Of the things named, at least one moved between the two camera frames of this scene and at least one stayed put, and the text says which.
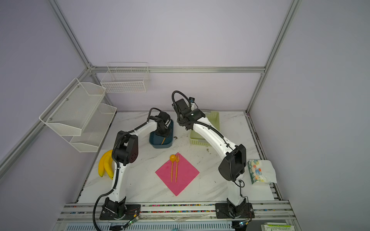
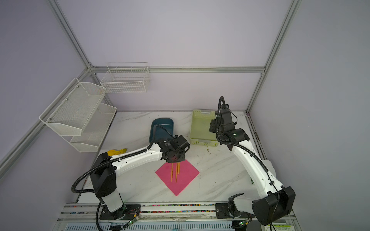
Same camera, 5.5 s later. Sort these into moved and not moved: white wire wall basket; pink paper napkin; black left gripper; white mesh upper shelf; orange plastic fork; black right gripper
Moved: black left gripper; black right gripper
Not moved: pink paper napkin; orange plastic fork; white mesh upper shelf; white wire wall basket
